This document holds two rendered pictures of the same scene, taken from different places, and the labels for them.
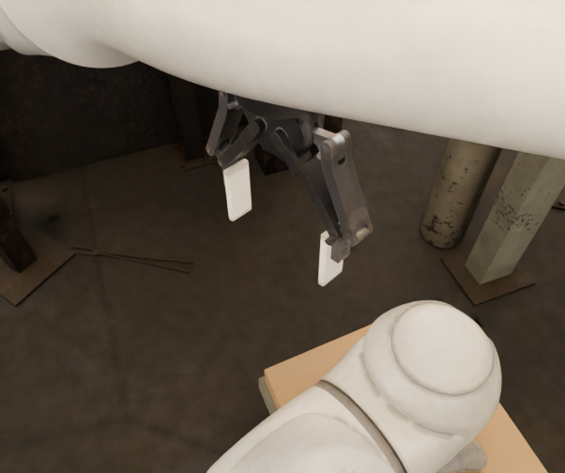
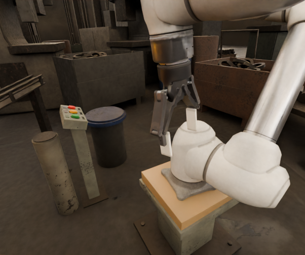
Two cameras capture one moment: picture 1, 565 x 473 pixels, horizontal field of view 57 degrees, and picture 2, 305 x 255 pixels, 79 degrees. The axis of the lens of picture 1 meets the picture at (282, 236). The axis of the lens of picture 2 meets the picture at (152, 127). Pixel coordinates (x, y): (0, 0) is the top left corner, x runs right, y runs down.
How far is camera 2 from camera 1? 0.65 m
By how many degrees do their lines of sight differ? 73
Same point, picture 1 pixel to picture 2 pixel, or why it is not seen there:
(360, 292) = (95, 241)
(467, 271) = (92, 198)
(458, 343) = not seen: hidden behind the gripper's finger
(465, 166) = (64, 171)
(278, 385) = (187, 216)
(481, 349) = not seen: hidden behind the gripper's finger
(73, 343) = not seen: outside the picture
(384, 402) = (213, 141)
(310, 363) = (174, 206)
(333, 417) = (222, 151)
